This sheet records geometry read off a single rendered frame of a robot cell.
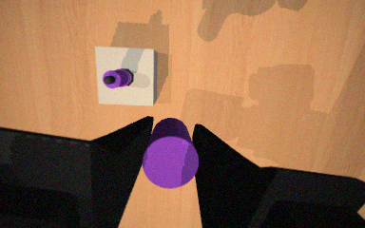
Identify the cream white block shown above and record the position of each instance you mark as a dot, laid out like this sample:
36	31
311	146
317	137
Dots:
142	63

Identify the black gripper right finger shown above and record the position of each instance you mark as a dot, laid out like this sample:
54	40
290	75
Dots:
234	192

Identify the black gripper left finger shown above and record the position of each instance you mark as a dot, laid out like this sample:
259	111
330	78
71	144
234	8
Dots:
101	173

